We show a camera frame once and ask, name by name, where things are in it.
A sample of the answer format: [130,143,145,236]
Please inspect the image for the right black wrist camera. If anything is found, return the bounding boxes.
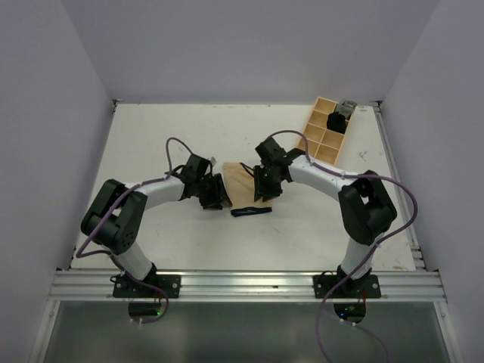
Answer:
[255,137,287,167]

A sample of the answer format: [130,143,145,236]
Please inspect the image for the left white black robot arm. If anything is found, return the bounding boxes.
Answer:
[76,172,232,297]

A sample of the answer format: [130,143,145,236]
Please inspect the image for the aluminium front rail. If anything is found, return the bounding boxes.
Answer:
[48,268,446,303]

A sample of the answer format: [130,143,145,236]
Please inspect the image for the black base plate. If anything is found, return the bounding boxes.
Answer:
[110,275,182,299]
[312,274,382,299]

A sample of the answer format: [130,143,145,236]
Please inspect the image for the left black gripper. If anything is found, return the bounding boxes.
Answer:
[194,172,232,209]

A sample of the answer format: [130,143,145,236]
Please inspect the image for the wooden compartment organizer box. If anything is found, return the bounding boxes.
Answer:
[302,97,354,166]

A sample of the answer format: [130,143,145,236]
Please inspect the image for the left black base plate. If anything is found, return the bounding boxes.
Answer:
[110,275,182,299]

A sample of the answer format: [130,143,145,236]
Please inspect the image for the aluminium rail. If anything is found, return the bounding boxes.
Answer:
[372,101,427,271]
[48,268,446,303]

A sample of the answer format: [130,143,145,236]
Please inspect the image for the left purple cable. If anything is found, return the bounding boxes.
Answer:
[75,136,194,324]

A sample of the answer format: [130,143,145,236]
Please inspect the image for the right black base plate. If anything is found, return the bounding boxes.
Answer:
[312,274,382,299]

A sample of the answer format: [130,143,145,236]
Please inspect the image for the aluminium right side rail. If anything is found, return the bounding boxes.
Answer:
[372,101,427,271]

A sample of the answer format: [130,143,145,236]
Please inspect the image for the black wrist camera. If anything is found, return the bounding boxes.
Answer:
[181,154,214,182]
[255,137,287,167]

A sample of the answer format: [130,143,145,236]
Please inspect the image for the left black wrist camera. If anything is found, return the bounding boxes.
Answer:
[181,154,214,182]

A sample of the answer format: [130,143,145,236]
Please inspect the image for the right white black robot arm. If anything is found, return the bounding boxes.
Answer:
[253,147,397,297]

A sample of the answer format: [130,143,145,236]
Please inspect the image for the rolled black garment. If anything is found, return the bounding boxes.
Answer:
[327,112,347,134]

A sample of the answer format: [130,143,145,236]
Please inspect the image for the beige underwear with navy trim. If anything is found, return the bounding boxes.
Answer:
[222,162,272,218]

